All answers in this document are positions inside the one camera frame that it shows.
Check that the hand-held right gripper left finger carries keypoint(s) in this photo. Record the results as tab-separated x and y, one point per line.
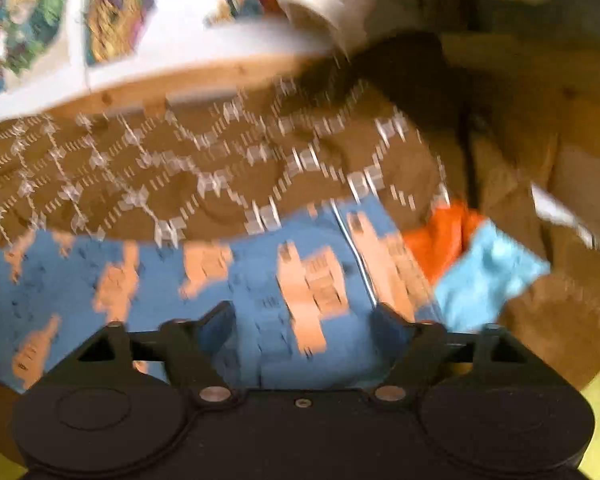
219	327

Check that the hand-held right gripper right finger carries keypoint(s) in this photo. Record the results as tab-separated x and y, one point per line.
386	322

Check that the blue printed pants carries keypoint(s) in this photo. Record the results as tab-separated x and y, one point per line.
255	280

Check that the orange cloth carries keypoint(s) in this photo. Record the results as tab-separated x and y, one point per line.
440	245

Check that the light blue cloth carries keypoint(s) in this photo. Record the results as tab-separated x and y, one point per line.
490	275

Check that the brown patterned blanket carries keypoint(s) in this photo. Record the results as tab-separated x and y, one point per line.
180	180

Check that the colourful swirl wall poster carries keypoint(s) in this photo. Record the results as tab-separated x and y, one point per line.
120	10

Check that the blond figure wall poster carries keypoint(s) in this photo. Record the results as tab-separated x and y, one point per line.
35	10

